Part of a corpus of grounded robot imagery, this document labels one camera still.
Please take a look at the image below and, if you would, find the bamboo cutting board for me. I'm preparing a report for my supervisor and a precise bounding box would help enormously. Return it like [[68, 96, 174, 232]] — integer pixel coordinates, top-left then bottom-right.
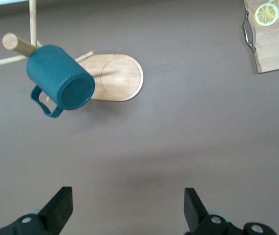
[[241, 0, 279, 74]]

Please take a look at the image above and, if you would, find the teal cup yellow inside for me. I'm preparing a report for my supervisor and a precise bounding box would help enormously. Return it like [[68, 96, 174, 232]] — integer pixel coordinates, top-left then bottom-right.
[[26, 44, 96, 118]]

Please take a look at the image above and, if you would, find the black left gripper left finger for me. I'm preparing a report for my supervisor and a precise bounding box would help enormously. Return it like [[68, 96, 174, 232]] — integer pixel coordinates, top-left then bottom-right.
[[0, 187, 73, 235]]

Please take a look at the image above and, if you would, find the wooden cup rack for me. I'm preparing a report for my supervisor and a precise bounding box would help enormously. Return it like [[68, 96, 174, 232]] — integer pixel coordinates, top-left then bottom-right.
[[0, 0, 144, 102]]

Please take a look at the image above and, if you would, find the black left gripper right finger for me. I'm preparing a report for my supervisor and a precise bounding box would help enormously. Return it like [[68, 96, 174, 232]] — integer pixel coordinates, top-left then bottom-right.
[[183, 188, 277, 235]]

